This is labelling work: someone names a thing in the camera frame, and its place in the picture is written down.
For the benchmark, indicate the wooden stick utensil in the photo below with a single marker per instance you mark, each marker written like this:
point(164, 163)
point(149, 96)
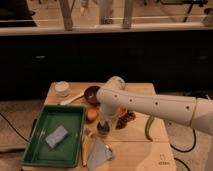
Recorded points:
point(86, 145)

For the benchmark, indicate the orange round fruit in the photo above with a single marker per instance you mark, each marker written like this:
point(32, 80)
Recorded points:
point(91, 114)

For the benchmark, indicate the blue gray sponge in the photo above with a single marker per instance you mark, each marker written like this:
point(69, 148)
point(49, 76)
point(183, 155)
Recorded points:
point(56, 136)

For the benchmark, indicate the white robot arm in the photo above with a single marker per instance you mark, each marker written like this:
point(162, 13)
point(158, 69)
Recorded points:
point(193, 112)

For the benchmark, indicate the orange plastic bowl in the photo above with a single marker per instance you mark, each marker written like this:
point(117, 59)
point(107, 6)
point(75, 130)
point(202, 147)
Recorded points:
point(122, 112)

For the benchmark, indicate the dark brown bowl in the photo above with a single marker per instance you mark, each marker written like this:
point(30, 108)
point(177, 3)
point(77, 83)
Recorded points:
point(90, 95)

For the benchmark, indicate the dark brown toy food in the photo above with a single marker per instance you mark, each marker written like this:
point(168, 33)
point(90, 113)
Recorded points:
point(122, 121)

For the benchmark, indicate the green plastic tray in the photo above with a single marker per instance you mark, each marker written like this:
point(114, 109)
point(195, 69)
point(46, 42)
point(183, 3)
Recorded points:
point(66, 153)

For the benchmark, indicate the green plastic cup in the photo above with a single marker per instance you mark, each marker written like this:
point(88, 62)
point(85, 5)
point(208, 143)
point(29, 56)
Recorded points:
point(103, 129)

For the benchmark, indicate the gray folded cloth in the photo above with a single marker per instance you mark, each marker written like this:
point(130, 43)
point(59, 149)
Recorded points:
point(100, 153)

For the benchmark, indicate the white small cup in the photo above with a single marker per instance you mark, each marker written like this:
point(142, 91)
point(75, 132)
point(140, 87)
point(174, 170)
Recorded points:
point(62, 88)

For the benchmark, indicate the green chili pepper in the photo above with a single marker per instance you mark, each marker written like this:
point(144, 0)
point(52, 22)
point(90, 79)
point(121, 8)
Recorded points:
point(148, 125)

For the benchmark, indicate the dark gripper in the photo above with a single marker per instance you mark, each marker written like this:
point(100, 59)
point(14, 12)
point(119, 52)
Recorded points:
point(109, 120)

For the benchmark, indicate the white plastic spoon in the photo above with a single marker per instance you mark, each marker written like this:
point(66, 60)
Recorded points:
point(70, 100)

